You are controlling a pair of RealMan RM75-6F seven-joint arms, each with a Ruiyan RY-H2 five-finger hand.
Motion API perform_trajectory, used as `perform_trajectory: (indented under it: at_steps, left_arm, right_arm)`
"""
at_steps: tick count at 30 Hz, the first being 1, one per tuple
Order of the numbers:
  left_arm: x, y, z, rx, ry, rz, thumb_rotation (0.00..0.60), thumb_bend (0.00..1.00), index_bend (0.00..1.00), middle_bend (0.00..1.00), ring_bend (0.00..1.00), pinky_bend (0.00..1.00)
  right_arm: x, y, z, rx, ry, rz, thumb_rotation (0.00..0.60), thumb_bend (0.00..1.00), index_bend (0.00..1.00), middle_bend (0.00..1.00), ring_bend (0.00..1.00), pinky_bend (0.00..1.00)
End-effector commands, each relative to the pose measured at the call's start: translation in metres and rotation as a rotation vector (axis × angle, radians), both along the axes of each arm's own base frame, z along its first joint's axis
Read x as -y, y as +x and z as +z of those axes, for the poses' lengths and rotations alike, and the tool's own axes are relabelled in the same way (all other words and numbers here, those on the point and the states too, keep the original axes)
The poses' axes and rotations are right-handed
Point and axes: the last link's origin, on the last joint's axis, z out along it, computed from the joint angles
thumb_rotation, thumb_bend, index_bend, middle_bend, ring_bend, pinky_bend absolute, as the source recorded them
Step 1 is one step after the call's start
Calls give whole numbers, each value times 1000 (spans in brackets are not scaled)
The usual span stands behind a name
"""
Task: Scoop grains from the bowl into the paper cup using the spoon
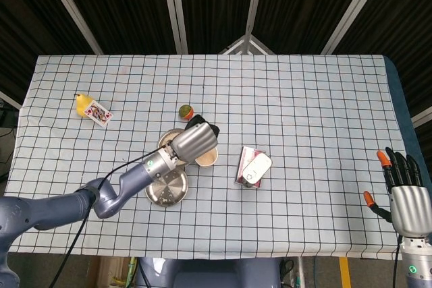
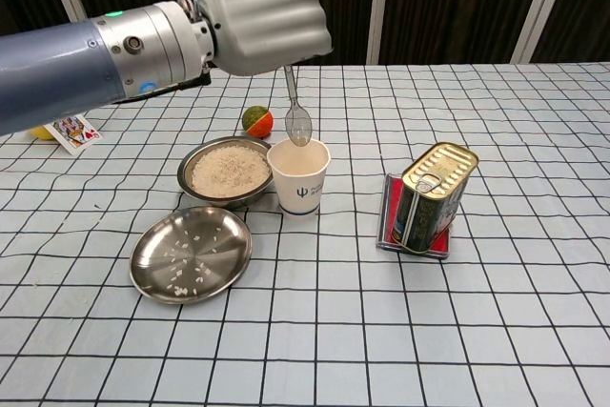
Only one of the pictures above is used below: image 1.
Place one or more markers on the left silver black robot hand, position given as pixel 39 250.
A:
pixel 195 143

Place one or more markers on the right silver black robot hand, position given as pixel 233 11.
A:
pixel 410 207

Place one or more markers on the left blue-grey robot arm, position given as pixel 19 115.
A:
pixel 108 200

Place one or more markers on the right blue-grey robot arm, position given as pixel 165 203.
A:
pixel 418 264

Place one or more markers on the paper cup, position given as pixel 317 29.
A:
pixel 207 160

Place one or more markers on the green orange ball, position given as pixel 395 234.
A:
pixel 185 111

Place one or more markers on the pink white box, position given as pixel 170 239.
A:
pixel 244 160

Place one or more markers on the flat steel plate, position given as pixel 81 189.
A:
pixel 168 193

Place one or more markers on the white oval tin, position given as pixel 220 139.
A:
pixel 256 168

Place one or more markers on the checkered tablecloth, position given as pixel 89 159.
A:
pixel 270 99

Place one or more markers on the queen playing card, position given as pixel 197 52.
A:
pixel 98 114

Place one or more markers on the blue table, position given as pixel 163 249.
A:
pixel 400 99

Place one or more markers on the yellow pear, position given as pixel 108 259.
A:
pixel 81 105

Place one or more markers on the blue-grey robot torso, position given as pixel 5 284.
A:
pixel 202 272

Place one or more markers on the triangular aluminium frame brace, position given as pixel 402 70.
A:
pixel 248 43

